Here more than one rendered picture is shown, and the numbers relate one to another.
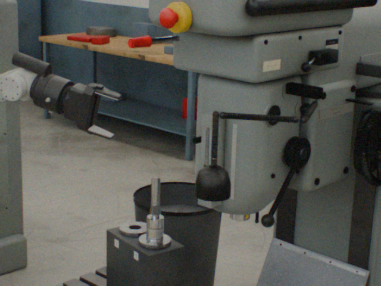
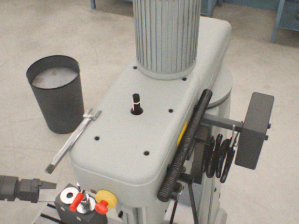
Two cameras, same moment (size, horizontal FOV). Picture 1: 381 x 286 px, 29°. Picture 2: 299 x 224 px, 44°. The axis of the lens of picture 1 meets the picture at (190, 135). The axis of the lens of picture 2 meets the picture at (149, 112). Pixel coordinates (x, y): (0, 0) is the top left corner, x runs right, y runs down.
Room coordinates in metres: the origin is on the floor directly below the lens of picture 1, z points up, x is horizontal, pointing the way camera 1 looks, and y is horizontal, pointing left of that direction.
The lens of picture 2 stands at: (0.91, 0.09, 2.64)
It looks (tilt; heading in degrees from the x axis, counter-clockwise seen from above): 45 degrees down; 341
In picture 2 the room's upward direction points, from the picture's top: 2 degrees counter-clockwise
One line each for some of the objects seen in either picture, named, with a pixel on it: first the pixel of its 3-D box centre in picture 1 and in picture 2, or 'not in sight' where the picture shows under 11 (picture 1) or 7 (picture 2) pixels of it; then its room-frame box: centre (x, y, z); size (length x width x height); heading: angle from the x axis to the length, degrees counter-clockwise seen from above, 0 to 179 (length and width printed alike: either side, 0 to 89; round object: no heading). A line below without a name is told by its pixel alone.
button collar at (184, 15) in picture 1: (178, 17); (106, 199); (1.47, 0.03, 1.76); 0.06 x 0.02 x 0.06; 48
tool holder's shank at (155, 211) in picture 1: (155, 196); (81, 190); (1.88, 0.09, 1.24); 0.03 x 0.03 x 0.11
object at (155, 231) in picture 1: (155, 229); (84, 201); (1.88, 0.09, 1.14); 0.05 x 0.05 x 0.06
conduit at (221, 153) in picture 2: (378, 145); (212, 155); (1.71, -0.45, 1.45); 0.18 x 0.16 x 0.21; 138
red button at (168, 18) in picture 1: (169, 18); (102, 206); (1.45, 0.05, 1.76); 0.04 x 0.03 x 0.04; 48
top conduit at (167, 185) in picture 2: (316, 2); (187, 138); (1.57, -0.25, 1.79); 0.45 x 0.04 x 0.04; 138
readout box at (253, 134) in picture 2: not in sight; (255, 131); (1.64, -0.57, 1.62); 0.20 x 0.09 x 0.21; 138
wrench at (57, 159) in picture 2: not in sight; (73, 138); (1.60, 0.07, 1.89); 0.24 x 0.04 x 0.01; 136
